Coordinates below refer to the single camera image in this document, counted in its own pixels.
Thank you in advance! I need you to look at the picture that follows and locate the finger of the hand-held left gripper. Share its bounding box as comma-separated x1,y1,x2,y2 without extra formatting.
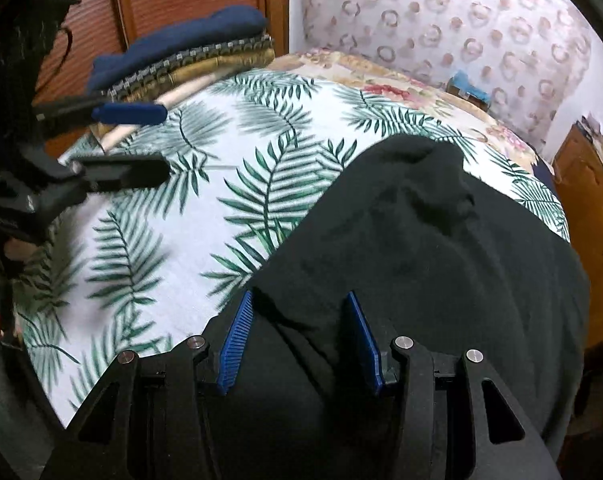
34,100,170,137
56,154,171,193

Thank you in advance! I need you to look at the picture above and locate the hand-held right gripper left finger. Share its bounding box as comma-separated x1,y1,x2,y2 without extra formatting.
40,289,255,480

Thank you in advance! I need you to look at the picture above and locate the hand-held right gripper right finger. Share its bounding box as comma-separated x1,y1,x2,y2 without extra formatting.
344,291,565,480

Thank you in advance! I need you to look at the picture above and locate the black shirt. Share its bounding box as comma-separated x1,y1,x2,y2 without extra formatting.
201,135,593,480

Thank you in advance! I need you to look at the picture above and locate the stack of folded clothes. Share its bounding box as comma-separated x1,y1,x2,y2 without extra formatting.
88,5,269,96

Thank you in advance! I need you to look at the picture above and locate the wooden stick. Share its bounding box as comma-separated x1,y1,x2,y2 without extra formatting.
100,67,238,152

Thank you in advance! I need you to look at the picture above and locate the palm leaf print sheet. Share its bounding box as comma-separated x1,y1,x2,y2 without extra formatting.
16,70,573,428

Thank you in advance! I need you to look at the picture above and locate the navy bed sheet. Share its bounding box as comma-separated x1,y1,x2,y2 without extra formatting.
536,157,562,191

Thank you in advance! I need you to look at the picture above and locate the floral blanket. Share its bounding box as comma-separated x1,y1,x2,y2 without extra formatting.
266,47,553,183

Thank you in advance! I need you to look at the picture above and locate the wooden cabinet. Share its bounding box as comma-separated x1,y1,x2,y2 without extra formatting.
551,124,603,356

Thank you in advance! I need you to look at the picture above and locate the small blue box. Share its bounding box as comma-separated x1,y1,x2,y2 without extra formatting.
446,71,493,111

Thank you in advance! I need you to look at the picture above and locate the clutter of small items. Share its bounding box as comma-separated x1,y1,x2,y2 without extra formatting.
578,114,603,145

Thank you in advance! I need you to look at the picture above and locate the floral headboard cover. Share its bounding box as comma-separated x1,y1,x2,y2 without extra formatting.
301,0,593,153

